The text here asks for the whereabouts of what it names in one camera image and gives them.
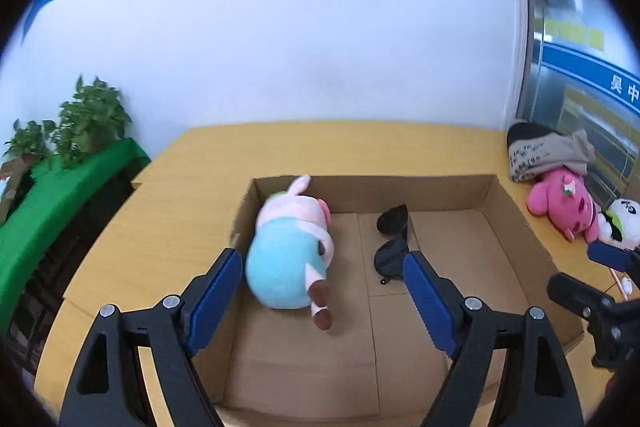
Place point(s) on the large green potted plant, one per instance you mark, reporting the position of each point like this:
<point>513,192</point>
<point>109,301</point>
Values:
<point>92,117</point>

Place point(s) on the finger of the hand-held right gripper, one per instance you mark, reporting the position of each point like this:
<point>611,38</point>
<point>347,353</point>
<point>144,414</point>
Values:
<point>575,294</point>
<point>612,257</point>

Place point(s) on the pink strawberry plush toy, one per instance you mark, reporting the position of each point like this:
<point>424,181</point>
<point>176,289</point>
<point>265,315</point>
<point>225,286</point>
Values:
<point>560,202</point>

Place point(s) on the small green potted plant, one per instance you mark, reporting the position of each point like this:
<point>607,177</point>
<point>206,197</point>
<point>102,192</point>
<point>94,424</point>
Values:
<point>30,142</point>

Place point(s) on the black sunglasses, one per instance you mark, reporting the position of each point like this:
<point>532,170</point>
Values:
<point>390,257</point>

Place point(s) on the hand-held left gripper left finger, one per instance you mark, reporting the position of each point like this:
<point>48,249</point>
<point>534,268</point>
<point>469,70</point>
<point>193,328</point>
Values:
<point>217,297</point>

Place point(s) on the blue door sign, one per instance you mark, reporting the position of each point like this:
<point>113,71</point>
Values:
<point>575,67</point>

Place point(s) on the beige and black cap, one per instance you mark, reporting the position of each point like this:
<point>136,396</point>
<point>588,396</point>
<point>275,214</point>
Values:
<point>545,154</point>

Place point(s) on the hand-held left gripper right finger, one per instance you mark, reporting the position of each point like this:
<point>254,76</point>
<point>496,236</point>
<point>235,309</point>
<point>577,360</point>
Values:
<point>425,297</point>

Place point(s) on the row of yellow sticky notes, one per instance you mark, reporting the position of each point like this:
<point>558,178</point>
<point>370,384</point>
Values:
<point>572,32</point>

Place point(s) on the brown cardboard box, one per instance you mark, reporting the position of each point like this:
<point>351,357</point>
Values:
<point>465,247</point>

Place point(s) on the pink pig plush toy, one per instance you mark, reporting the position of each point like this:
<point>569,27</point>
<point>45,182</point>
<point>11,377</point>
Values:
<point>285,267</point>

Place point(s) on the wooden desktop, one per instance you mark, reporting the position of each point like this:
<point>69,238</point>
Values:
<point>200,157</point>

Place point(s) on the white panda plush toy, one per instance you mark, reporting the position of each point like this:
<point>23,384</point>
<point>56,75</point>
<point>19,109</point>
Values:
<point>622,219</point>

